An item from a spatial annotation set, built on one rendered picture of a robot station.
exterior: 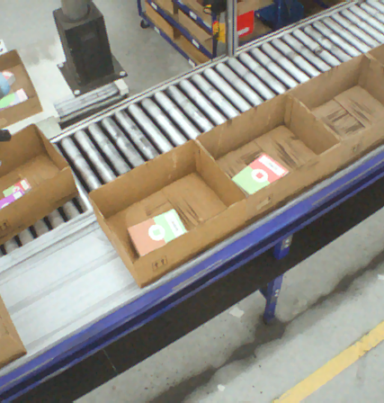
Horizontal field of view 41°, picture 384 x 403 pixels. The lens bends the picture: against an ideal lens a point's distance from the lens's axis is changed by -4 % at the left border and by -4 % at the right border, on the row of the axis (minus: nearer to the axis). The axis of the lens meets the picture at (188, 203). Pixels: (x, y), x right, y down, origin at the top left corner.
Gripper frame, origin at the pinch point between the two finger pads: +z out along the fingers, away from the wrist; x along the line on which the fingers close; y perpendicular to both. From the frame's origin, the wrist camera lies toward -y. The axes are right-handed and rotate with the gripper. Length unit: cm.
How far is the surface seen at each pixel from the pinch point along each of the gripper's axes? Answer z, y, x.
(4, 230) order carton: 0.3, 9.8, 30.1
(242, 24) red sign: -1, -123, -9
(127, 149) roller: 7, -47, 19
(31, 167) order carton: 7.7, -10.4, 5.0
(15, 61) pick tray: 12, -28, -60
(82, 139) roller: 8.9, -34.1, 3.2
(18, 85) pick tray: 13, -24, -46
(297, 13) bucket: 69, -215, -62
